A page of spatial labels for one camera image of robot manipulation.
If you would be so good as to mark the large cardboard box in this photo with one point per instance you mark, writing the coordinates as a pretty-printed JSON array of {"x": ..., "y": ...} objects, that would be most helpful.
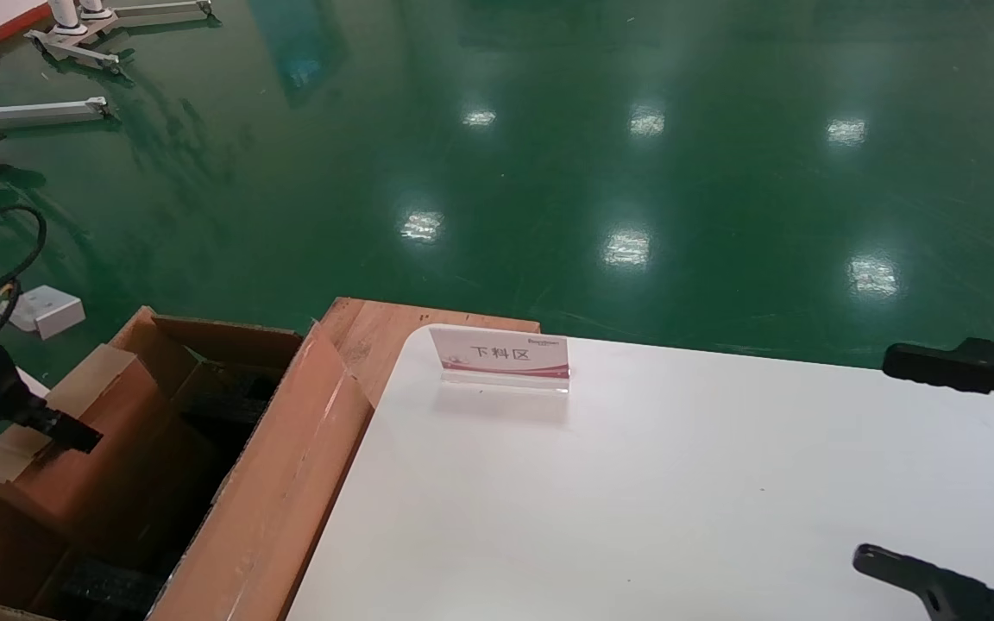
[{"x": 290, "y": 500}]

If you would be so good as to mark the black foam pad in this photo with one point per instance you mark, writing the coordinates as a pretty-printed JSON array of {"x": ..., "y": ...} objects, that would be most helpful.
[
  {"x": 229, "y": 401},
  {"x": 113, "y": 591}
]

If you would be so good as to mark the white plastic pipe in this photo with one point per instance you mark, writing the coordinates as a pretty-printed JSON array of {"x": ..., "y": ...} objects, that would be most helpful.
[{"x": 31, "y": 381}]

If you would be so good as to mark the small cardboard box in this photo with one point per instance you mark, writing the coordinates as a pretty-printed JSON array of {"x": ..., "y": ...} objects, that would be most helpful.
[{"x": 91, "y": 448}]

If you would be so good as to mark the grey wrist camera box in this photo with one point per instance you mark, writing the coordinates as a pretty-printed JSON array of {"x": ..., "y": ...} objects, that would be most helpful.
[{"x": 48, "y": 310}]

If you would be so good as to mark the acrylic sign with red print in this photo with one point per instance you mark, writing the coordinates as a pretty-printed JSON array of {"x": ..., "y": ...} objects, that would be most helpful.
[{"x": 506, "y": 354}]

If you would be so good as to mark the white metal stand base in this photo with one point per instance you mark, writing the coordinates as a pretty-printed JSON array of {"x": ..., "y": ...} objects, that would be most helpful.
[{"x": 83, "y": 47}]

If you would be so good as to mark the white metal stand leg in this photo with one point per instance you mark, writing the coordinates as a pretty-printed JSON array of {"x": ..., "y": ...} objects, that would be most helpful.
[{"x": 40, "y": 112}]

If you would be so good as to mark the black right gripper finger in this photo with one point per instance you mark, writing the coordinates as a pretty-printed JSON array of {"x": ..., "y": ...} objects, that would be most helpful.
[
  {"x": 954, "y": 362},
  {"x": 937, "y": 586}
]

